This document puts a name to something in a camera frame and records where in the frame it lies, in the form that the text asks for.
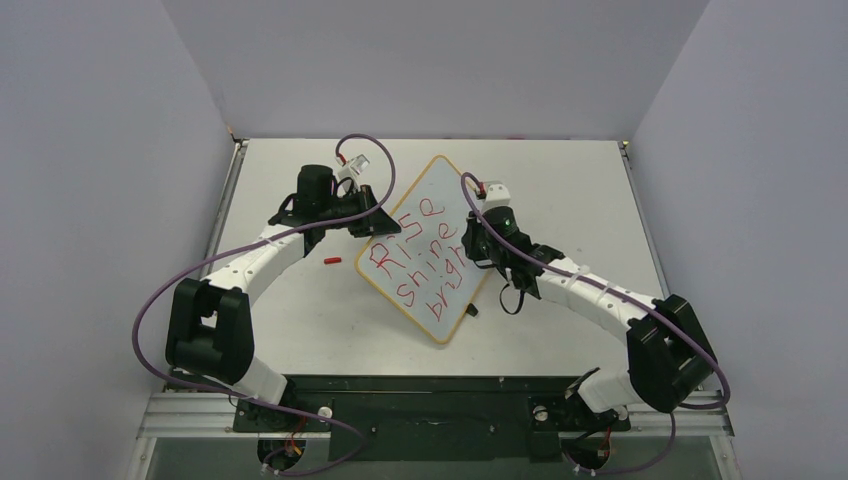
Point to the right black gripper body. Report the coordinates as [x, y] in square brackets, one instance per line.
[479, 237]

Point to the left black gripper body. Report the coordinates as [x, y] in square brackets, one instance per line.
[354, 202]

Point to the yellow framed whiteboard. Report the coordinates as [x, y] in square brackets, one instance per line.
[423, 270]

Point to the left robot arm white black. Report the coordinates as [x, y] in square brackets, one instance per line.
[300, 223]

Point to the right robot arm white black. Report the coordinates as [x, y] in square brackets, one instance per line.
[668, 355]

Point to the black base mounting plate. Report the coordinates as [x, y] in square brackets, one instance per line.
[431, 418]

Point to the front aluminium extrusion bar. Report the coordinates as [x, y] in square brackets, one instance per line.
[187, 415]

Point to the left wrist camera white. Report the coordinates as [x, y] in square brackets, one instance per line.
[351, 167]

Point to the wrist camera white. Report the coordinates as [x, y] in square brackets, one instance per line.
[351, 167]
[492, 194]

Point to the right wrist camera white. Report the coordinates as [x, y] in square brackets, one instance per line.
[492, 194]

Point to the left aluminium rail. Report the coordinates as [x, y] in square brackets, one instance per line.
[215, 232]

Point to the aluminium rail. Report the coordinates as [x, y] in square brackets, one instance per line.
[623, 147]
[215, 232]

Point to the right aluminium rail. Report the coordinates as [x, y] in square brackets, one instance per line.
[623, 147]

